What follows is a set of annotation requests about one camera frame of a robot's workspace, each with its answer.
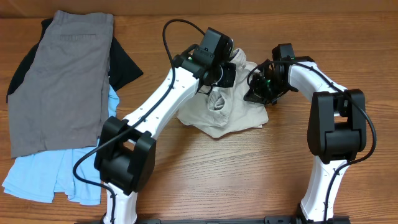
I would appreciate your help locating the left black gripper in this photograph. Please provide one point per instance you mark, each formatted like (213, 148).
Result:
(229, 78)

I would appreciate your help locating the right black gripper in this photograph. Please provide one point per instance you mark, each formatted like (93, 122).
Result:
(254, 94)

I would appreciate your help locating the beige khaki shorts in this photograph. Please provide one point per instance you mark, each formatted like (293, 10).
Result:
(220, 111)

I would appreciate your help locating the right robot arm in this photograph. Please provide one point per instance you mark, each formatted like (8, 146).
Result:
(336, 126)

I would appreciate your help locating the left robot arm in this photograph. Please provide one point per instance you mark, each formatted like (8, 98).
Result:
(126, 154)

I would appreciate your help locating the black garment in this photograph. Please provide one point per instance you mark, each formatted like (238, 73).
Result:
(123, 69)

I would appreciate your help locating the grey shorts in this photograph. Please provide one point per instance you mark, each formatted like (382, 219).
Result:
(63, 101)

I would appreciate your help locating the light blue shorts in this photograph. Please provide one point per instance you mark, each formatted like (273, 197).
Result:
(38, 177)

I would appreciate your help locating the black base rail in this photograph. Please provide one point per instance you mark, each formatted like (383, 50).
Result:
(211, 221)

